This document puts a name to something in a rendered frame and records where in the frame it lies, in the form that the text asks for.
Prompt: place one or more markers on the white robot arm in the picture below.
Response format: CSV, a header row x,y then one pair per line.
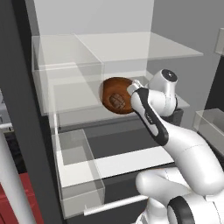
x,y
189,151

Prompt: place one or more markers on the clear glass fridge shelf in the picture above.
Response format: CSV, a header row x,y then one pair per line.
x,y
78,93
128,46

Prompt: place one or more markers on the grey open fridge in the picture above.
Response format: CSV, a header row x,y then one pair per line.
x,y
26,87

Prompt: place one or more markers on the clear fridge drawer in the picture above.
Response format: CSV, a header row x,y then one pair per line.
x,y
78,175

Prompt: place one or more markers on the brown wooden bowl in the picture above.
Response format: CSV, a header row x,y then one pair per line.
x,y
115,86

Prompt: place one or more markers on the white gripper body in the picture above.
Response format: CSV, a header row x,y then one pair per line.
x,y
133,87

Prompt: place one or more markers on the clear fridge door bin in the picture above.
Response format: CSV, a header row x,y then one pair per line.
x,y
220,40
208,122

